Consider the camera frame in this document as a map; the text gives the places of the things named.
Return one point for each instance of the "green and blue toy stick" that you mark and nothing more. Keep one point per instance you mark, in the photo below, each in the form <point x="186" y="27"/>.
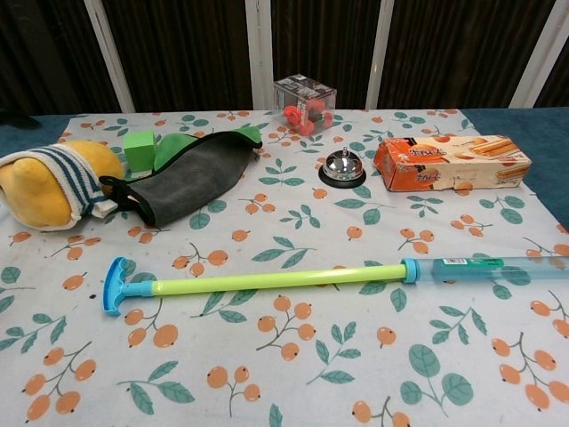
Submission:
<point x="275" y="281"/>

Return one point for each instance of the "small black metal bowl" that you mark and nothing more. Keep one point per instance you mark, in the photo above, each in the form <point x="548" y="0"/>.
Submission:
<point x="341" y="166"/>

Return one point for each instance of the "green and grey pouch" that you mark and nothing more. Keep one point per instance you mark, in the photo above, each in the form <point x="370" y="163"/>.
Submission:
<point x="191" y="173"/>

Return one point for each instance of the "clear box with red pieces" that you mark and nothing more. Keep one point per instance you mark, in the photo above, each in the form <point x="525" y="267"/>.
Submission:
<point x="306" y="107"/>

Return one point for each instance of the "floral print tablecloth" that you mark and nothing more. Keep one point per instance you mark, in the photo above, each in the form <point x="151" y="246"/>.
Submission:
<point x="311" y="364"/>

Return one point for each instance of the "green cube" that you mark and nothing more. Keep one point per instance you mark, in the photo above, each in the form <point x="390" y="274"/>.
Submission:
<point x="138" y="153"/>

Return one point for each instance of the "white metal pole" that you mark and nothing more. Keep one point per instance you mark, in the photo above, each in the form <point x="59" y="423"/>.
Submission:
<point x="540" y="53"/>
<point x="258" y="53"/>
<point x="380" y="53"/>
<point x="111" y="58"/>

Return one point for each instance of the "orange biscuit box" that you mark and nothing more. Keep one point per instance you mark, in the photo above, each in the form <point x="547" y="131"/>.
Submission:
<point x="444" y="166"/>

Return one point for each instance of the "yellow plush toy striped shirt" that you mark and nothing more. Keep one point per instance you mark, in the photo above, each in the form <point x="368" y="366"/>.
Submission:
<point x="40" y="191"/>

